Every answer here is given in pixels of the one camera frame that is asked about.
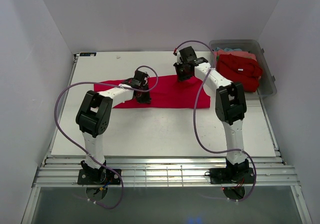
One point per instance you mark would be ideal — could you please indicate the aluminium frame rails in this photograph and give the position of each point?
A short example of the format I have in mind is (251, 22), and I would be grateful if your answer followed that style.
(163, 172)

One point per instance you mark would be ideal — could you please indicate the folded red shirt in bin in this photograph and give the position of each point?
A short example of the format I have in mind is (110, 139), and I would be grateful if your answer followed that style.
(247, 71)

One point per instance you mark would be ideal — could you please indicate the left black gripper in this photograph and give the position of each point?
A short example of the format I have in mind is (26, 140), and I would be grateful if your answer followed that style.
(147, 100)

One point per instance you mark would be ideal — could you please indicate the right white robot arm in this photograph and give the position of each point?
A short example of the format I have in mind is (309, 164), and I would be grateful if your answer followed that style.
(230, 108)

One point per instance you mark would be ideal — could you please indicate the pink shirt in bin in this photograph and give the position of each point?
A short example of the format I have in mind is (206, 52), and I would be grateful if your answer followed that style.
(243, 54)

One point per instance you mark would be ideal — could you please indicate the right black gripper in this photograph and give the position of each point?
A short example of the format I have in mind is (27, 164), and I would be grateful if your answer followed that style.
(180, 77)

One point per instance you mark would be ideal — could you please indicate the crimson red t shirt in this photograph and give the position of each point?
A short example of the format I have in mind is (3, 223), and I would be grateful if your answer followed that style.
(173, 94)

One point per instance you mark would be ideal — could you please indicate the blue label sticker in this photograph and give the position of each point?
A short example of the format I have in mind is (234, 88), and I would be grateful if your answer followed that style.
(87, 54)

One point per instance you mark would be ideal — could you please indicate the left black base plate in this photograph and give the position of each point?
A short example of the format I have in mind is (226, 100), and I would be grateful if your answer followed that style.
(101, 177)

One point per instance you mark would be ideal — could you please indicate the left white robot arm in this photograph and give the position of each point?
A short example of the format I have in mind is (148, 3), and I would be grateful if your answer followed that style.
(94, 115)

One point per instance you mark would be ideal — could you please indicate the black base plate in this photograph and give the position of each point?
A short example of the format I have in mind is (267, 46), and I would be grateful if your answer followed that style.
(101, 177)
(225, 176)

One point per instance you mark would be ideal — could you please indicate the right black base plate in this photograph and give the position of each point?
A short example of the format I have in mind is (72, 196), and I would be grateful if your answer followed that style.
(225, 176)

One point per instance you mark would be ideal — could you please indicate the clear plastic bin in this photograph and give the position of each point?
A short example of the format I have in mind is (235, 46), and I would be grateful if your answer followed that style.
(267, 86)

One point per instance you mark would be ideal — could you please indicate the light blue shirt in bin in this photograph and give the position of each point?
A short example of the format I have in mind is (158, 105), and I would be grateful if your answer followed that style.
(227, 49)

